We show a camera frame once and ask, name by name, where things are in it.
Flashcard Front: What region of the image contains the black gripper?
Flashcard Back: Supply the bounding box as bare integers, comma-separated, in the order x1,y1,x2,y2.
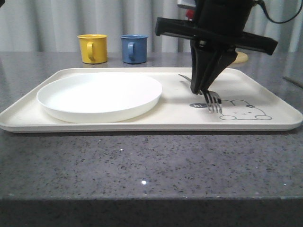
155,0,278,94

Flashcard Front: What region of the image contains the silver metal fork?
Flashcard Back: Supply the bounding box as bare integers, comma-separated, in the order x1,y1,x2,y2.
178,74,223,114

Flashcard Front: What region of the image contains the white round plate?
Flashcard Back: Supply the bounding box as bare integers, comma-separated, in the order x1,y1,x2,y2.
36,72,162,123

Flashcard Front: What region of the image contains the wooden mug tree stand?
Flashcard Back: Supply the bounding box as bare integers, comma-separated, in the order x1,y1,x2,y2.
233,51,249,64

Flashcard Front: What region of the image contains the red mug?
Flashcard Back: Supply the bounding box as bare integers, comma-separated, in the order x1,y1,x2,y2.
186,9,195,20

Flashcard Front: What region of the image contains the cream rabbit serving tray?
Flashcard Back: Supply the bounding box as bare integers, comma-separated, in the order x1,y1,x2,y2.
0,68,303,133

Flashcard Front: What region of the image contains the blue mug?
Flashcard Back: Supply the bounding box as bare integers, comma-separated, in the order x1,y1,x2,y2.
120,34,148,64

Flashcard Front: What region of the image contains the yellow mug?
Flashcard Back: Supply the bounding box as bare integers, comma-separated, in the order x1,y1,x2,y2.
77,34,107,64

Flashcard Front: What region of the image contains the black cable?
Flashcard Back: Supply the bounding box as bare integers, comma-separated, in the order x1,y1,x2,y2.
253,0,303,24

